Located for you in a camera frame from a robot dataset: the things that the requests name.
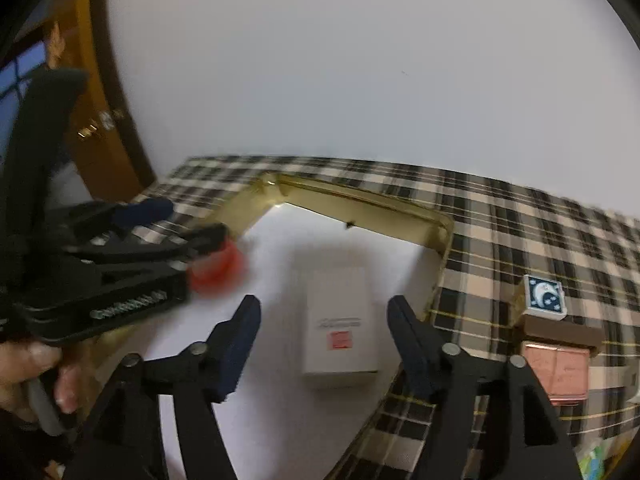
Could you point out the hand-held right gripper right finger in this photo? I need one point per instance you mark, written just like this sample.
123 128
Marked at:
406 342

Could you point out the blue moon print block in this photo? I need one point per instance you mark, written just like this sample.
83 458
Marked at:
544 297

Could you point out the plaid tablecloth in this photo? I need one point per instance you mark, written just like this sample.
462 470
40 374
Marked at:
500 210

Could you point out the white paper liner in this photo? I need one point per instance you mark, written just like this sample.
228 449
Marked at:
280 260

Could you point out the copper pink square box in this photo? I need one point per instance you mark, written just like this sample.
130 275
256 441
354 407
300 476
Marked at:
555 370

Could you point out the window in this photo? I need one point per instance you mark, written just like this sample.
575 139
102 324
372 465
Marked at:
20 75

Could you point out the gold metal tin box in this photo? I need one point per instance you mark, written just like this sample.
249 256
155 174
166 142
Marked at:
360 212

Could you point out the person's left hand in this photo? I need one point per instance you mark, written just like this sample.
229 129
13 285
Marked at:
25 370

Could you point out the brown flat box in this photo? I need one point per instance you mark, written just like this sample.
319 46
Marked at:
575 335

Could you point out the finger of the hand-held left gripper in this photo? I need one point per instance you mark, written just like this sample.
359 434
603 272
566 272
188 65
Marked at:
140 211
200 240

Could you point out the wooden door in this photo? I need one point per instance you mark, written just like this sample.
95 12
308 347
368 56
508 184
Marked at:
105 60

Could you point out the white box with red label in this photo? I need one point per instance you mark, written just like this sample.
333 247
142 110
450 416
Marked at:
335 305

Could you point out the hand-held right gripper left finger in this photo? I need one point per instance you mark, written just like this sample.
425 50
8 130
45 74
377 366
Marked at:
240 347

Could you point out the red round cap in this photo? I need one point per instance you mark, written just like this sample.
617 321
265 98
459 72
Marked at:
220 270

